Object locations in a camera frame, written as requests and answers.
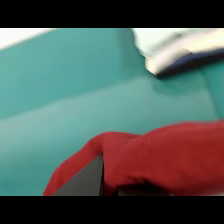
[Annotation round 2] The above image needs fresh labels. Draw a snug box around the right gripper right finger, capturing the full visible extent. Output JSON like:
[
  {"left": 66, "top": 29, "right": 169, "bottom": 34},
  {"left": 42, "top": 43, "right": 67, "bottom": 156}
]
[{"left": 117, "top": 183, "right": 168, "bottom": 197}]

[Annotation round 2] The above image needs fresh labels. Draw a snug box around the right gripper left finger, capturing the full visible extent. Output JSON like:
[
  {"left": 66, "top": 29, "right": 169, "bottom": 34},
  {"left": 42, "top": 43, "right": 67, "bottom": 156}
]
[{"left": 53, "top": 152, "right": 105, "bottom": 197}]

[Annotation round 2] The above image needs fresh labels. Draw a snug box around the red garment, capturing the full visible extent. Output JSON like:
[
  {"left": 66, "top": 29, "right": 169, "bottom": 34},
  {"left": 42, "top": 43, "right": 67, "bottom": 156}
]
[{"left": 43, "top": 120, "right": 224, "bottom": 197}]

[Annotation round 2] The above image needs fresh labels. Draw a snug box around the white garment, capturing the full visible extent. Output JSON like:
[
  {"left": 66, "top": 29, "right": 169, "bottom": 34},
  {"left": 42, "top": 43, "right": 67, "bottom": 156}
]
[{"left": 131, "top": 27, "right": 224, "bottom": 76}]

